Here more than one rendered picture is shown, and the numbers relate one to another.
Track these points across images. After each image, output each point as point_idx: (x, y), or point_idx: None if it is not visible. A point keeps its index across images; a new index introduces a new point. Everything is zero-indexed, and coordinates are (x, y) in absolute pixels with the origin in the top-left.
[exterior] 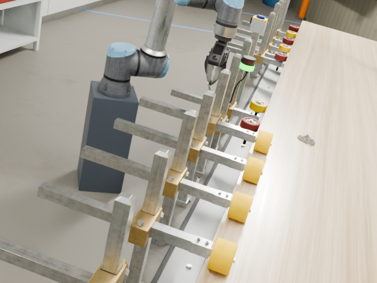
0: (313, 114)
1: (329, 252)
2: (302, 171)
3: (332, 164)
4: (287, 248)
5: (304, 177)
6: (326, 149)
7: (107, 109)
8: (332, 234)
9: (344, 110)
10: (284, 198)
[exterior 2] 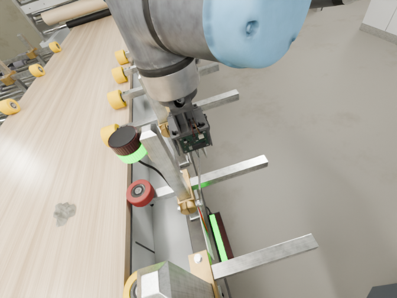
0: None
1: (77, 95)
2: (81, 145)
3: (45, 183)
4: (98, 84)
5: (81, 138)
6: (42, 212)
7: None
8: (72, 105)
9: None
10: (98, 109)
